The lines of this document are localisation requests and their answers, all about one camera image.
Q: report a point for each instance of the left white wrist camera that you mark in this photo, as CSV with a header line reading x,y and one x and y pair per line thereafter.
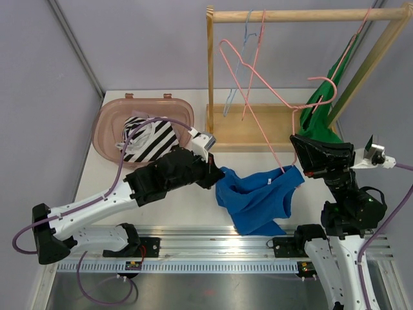
x,y
201,143

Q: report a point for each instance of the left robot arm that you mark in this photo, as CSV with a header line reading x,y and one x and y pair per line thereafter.
x,y
61,231

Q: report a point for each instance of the green tank top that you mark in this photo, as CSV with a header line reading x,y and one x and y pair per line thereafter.
x,y
315,127

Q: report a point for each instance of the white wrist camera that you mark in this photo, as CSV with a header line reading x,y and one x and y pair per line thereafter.
x,y
372,155
201,143

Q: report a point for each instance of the wooden clothes rack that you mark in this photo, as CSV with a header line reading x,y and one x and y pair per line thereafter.
x,y
271,124

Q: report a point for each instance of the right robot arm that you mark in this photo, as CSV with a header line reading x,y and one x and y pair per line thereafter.
x,y
336,246

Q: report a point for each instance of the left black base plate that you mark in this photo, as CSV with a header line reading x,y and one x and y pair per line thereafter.
x,y
149,246

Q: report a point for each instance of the pink plastic basin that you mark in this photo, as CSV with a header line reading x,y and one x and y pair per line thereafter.
x,y
108,126

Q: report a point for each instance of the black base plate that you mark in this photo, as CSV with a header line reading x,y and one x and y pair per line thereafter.
x,y
149,246
285,247

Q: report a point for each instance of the blue tank top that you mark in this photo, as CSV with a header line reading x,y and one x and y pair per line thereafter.
x,y
256,201

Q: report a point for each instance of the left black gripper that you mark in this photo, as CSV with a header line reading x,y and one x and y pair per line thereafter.
x,y
211,174

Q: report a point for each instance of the white slotted cable duct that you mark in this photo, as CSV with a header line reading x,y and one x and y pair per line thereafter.
x,y
184,267

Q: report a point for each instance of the aluminium mounting rail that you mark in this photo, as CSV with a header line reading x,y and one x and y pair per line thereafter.
x,y
177,243

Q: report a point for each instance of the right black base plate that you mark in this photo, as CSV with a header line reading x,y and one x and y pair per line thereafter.
x,y
285,247

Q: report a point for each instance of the black white striped tank top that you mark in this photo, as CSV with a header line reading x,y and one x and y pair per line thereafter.
x,y
151,142

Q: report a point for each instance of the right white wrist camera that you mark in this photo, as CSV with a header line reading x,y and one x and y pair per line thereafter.
x,y
372,155

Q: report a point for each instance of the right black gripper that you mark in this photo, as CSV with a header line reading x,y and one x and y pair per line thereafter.
x,y
321,158

